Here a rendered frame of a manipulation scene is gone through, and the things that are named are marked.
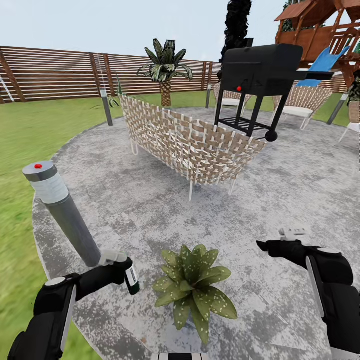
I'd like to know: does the insectifuge atomizer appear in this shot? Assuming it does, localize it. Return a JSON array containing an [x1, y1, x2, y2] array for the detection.
[[124, 264, 140, 296]]

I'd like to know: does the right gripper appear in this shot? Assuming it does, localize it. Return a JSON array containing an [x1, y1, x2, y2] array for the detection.
[[256, 239, 302, 263]]

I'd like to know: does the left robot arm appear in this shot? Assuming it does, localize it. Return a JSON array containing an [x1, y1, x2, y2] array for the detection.
[[7, 250, 133, 360]]

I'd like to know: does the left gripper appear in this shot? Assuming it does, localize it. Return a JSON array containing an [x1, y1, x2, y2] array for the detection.
[[91, 250, 133, 292]]

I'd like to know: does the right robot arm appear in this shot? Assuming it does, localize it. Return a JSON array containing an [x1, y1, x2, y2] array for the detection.
[[256, 226, 360, 360]]

